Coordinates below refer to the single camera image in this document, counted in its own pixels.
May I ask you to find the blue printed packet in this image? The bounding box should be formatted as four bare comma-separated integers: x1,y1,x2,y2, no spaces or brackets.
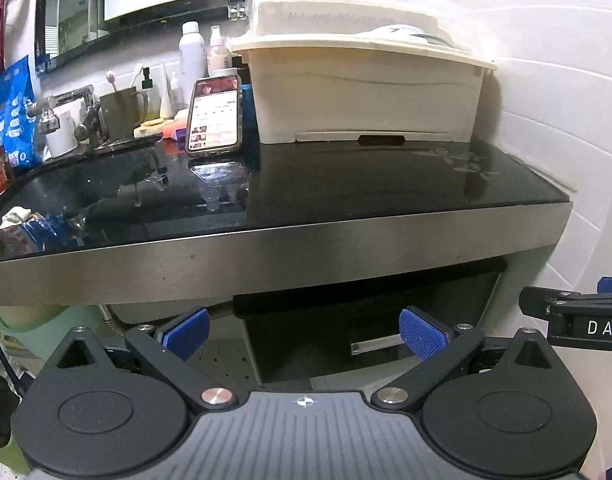
0,57,43,171

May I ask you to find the crumpled white tissue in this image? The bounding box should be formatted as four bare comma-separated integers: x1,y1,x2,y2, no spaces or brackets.
0,206,38,230

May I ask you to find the tall white bottle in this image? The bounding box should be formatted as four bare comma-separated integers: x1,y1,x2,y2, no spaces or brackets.
179,21,209,93

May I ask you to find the yellow soap bar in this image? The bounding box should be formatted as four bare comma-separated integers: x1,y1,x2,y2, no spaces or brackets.
134,118,169,139

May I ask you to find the white cup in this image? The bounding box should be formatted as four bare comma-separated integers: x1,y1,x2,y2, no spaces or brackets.
45,110,80,157

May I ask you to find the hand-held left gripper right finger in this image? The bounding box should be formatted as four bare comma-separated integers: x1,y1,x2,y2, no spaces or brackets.
369,306,562,412

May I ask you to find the black steel-edged counter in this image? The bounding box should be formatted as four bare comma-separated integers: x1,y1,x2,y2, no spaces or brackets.
0,136,572,307

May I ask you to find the black drawer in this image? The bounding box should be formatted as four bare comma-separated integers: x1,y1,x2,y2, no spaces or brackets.
233,257,507,387

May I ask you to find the wall mirror cabinet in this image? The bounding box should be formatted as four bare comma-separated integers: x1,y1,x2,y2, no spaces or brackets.
35,0,108,62

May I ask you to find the cream plastic dish rack box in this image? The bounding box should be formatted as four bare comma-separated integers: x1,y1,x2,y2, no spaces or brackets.
230,0,499,147

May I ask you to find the clear spray bottle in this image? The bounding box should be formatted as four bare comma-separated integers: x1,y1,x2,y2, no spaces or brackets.
206,25,231,79

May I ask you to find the black pump bottle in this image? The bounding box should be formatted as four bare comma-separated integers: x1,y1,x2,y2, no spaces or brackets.
140,67,157,122

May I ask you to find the chrome faucet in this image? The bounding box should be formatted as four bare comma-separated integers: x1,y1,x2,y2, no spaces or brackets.
26,84,106,144

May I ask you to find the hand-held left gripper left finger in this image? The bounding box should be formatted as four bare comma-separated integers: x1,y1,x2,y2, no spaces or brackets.
45,306,238,414

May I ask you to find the green plastic basin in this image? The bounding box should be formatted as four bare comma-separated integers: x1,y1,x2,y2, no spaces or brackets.
0,304,118,362

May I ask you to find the green mug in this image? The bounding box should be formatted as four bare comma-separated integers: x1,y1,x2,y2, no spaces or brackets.
99,86,149,141

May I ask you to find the smartphone in dark case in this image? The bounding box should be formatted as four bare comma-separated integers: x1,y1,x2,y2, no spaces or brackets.
184,74,245,157

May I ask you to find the white tube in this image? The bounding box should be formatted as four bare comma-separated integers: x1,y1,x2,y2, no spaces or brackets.
159,72,175,121

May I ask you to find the metal flexible hose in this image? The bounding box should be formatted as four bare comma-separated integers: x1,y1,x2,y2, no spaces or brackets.
102,304,133,347

